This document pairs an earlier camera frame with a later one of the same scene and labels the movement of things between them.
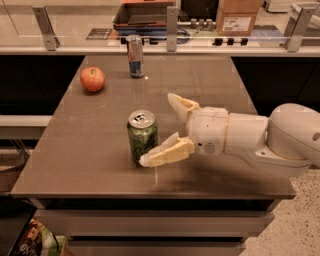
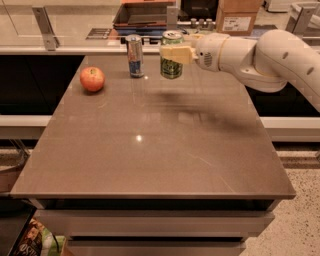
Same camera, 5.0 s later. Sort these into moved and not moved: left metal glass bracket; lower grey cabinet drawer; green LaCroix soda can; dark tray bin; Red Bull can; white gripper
Moved: green LaCroix soda can; white gripper
Not moved: dark tray bin; Red Bull can; left metal glass bracket; lower grey cabinet drawer
